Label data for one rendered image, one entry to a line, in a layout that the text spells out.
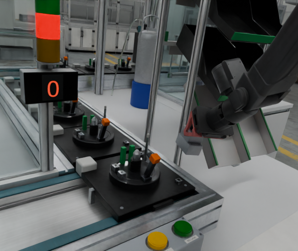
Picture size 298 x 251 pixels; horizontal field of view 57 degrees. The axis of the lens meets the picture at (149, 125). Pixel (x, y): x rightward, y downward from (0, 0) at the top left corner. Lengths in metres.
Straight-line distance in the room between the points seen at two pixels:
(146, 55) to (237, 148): 0.87
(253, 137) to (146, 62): 0.82
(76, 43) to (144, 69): 8.10
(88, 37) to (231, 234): 9.19
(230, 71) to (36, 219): 0.54
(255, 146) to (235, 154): 0.12
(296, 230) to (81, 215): 0.61
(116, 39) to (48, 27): 9.42
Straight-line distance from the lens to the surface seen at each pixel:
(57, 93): 0.68
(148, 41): 1.59
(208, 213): 0.76
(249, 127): 1.03
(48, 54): 0.66
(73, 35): 9.60
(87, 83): 1.93
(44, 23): 0.65
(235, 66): 0.61
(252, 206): 0.97
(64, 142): 0.94
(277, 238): 0.89
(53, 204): 0.76
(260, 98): 0.51
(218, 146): 0.88
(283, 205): 1.04
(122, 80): 2.05
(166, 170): 0.82
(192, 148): 0.72
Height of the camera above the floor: 1.38
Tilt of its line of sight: 22 degrees down
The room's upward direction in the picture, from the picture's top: 7 degrees clockwise
